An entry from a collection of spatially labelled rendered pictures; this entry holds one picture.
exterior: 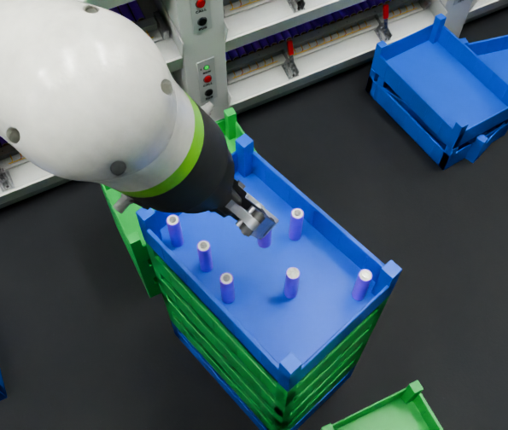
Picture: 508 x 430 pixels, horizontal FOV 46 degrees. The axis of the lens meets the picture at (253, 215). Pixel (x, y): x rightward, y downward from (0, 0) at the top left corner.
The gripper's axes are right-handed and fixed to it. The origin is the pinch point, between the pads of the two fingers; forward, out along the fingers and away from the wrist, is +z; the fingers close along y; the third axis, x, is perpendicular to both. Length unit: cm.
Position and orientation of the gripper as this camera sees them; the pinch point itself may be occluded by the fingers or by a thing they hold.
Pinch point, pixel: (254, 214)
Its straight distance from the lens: 70.7
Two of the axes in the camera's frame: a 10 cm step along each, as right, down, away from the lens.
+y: 6.7, 6.3, -3.8
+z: 3.1, 2.2, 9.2
